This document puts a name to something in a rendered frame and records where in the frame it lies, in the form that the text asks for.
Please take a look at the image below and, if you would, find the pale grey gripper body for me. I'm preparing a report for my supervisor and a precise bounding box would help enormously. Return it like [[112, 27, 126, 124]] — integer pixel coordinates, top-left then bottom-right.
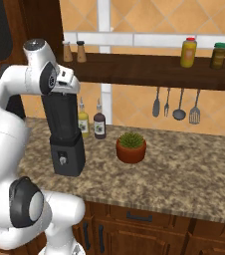
[[54, 70, 83, 97]]

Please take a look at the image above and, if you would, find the black blender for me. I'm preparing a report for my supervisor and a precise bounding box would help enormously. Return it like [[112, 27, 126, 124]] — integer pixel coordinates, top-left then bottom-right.
[[40, 91, 87, 177]]

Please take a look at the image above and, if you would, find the olive jar with green lid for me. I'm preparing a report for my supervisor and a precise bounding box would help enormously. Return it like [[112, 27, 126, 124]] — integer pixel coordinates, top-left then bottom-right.
[[209, 42, 225, 71]]

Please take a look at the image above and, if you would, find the wooden shaker with silver cap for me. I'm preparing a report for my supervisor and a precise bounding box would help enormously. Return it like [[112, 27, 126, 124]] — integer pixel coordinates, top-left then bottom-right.
[[62, 40, 74, 64]]

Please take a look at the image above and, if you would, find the wooden shaker with black cap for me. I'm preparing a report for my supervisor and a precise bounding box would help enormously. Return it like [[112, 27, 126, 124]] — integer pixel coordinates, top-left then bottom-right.
[[76, 40, 88, 64]]

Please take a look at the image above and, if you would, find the yellow oil bottle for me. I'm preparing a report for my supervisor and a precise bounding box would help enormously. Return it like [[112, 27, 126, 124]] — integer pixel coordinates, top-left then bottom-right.
[[77, 97, 91, 139]]

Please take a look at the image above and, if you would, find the dark vinegar bottle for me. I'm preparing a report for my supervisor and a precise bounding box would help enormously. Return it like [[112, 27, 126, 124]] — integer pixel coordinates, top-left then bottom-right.
[[93, 98, 108, 140]]

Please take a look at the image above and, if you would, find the dark wooden shelf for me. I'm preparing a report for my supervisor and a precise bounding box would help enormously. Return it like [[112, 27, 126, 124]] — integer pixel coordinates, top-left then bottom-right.
[[62, 51, 225, 93]]

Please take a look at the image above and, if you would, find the green plant in terracotta pot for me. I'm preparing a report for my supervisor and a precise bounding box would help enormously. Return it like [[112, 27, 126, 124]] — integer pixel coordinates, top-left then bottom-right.
[[114, 130, 148, 164]]

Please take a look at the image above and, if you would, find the grey hanging spoon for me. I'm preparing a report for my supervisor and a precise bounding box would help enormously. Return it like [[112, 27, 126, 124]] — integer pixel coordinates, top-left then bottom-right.
[[151, 87, 161, 119]]

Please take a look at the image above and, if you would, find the grey hanging fork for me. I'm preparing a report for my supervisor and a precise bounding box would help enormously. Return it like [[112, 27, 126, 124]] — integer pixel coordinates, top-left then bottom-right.
[[163, 87, 171, 118]]

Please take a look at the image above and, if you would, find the grey hanging ladle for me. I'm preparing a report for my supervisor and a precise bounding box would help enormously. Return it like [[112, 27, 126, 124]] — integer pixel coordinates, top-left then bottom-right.
[[171, 88, 187, 122]]

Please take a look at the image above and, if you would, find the yellow bottle with red cap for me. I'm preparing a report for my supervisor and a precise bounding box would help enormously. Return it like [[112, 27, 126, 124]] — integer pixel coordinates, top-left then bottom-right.
[[179, 36, 198, 69]]

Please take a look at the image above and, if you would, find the grey hanging slotted spatula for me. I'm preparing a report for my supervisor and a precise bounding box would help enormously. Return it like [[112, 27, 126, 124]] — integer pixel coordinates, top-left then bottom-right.
[[188, 89, 202, 126]]

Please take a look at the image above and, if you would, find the narrow brown cupboard door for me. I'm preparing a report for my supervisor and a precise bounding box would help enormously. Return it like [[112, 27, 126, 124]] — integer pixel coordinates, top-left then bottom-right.
[[72, 202, 97, 255]]

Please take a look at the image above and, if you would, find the brown wooden drawer front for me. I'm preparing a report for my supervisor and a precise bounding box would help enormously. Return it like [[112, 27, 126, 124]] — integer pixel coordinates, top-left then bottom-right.
[[108, 203, 174, 231]]

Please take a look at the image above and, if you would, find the wide brown cupboard door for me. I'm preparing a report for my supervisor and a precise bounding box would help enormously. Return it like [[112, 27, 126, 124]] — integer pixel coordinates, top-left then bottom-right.
[[92, 217, 186, 255]]

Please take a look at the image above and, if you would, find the brown wooden cupboard door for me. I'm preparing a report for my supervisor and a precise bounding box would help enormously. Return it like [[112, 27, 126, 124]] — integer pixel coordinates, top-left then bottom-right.
[[183, 218, 225, 255]]

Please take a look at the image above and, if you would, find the brown wooden wall cupboard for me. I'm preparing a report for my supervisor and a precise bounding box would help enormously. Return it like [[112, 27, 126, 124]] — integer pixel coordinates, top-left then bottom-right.
[[2, 0, 65, 68]]

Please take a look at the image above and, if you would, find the black drawer handle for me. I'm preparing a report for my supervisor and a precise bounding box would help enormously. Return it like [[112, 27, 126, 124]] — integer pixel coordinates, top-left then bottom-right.
[[125, 211, 154, 223]]

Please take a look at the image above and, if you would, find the black cupboard door handle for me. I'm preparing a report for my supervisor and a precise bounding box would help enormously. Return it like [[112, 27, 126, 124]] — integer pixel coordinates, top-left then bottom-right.
[[97, 224, 106, 254], [82, 221, 92, 251]]

